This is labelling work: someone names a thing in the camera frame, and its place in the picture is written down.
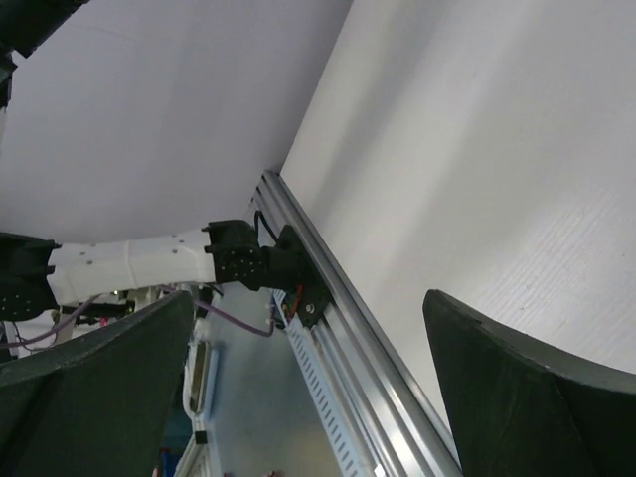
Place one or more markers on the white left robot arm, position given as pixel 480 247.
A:
pixel 40 274

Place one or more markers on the aluminium front frame rail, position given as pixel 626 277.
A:
pixel 394 423

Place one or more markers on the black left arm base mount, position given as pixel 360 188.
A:
pixel 295 272

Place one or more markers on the grey slotted cable duct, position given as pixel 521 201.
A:
pixel 339 431

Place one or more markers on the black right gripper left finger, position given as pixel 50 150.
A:
pixel 97 405

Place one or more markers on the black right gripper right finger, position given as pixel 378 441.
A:
pixel 518 406

